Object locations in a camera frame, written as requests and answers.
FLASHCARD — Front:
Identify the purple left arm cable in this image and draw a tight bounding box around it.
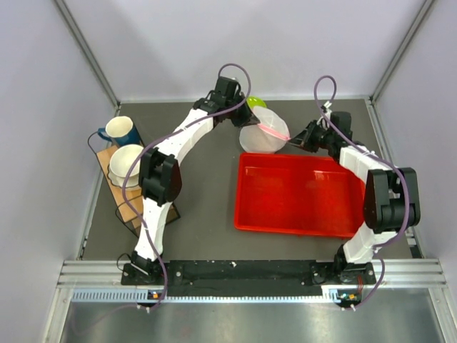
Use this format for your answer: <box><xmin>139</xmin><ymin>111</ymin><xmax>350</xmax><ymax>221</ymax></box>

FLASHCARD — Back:
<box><xmin>121</xmin><ymin>63</ymin><xmax>252</xmax><ymax>312</ymax></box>

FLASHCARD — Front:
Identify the wooden wire rack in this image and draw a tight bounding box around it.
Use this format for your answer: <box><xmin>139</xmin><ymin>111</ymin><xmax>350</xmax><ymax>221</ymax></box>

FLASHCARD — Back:
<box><xmin>87</xmin><ymin>131</ymin><xmax>181</xmax><ymax>238</ymax></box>

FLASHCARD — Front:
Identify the aluminium frame rail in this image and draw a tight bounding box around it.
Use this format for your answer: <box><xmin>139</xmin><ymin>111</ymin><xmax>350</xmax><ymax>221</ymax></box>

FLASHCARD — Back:
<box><xmin>57</xmin><ymin>259</ymin><xmax>447</xmax><ymax>304</ymax></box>

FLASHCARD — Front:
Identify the red plastic tray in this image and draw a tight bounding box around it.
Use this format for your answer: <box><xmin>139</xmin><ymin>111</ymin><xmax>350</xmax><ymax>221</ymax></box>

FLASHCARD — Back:
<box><xmin>234</xmin><ymin>153</ymin><xmax>365</xmax><ymax>239</ymax></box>

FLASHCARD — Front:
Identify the white mesh laundry bag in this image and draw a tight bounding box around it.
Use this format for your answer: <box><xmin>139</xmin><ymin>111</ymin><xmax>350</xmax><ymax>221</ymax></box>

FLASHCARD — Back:
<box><xmin>239</xmin><ymin>106</ymin><xmax>291</xmax><ymax>154</ymax></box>

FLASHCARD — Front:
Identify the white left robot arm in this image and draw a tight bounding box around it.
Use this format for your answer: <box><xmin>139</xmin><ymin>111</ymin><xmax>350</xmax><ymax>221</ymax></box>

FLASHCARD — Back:
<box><xmin>122</xmin><ymin>76</ymin><xmax>259</xmax><ymax>285</ymax></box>

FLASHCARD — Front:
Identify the blue mug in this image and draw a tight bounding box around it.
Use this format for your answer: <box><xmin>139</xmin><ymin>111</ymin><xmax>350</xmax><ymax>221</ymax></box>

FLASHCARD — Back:
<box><xmin>96</xmin><ymin>116</ymin><xmax>142</xmax><ymax>147</ymax></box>

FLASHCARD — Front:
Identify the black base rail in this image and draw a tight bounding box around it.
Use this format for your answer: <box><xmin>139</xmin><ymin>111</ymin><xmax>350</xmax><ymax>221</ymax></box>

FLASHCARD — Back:
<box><xmin>120</xmin><ymin>259</ymin><xmax>378</xmax><ymax>297</ymax></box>

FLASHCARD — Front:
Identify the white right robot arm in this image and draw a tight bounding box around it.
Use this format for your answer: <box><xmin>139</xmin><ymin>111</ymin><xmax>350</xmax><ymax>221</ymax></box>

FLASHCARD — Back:
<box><xmin>288</xmin><ymin>111</ymin><xmax>421</xmax><ymax>283</ymax></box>

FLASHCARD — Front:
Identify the green plastic bowl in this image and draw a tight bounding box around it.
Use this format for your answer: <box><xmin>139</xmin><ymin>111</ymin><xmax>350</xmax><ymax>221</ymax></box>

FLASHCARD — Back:
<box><xmin>246</xmin><ymin>96</ymin><xmax>267</xmax><ymax>109</ymax></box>

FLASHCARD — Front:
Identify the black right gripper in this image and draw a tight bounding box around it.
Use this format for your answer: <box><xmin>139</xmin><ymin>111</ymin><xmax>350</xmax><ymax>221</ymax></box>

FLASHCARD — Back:
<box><xmin>288</xmin><ymin>120</ymin><xmax>335</xmax><ymax>153</ymax></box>

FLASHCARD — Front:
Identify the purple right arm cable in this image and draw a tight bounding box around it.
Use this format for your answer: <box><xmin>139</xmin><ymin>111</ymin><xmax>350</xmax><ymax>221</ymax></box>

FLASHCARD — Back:
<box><xmin>313</xmin><ymin>75</ymin><xmax>411</xmax><ymax>311</ymax></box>

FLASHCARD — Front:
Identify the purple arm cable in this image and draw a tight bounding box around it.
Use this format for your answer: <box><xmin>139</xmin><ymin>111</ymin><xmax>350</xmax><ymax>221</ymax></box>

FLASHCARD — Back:
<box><xmin>313</xmin><ymin>75</ymin><xmax>411</xmax><ymax>311</ymax></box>
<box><xmin>121</xmin><ymin>63</ymin><xmax>252</xmax><ymax>312</ymax></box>

